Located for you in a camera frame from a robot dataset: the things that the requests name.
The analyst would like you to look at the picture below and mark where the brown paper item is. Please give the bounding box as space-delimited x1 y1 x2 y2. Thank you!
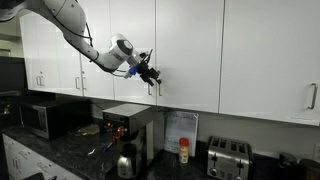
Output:
78 123 101 137

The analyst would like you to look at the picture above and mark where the white lower cabinet row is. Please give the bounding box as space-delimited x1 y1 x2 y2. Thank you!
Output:
2 133 84 180

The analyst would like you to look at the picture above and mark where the black and silver microwave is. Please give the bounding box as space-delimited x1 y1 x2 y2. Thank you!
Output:
18 99 93 141

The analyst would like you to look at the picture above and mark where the black machine with light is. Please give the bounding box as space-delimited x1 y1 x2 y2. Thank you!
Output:
0 89 22 118

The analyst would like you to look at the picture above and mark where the stainless steel coffee maker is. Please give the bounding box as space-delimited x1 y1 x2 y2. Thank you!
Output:
101 103 156 168

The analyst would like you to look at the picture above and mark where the blue pen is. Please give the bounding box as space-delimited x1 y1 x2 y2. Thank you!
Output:
103 142 114 153

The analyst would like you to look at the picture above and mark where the white paper sign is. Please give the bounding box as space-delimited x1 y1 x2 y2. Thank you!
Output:
163 110 199 158

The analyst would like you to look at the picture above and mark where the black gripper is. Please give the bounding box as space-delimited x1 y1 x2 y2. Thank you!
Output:
135 60 163 87

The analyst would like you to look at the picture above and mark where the red plastic handle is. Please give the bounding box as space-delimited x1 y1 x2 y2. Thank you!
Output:
111 125 127 144

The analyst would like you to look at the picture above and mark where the steel coffee carafe black lid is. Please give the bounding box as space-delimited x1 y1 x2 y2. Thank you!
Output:
116 143 143 179

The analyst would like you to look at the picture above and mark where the silver four-slot toaster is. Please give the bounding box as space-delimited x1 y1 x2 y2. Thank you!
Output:
205 134 255 180

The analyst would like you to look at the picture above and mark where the white wall outlet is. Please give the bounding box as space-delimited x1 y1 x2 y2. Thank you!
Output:
312 143 320 161

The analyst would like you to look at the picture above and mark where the spice jar with orange lid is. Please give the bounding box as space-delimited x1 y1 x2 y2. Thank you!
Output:
178 137 190 164

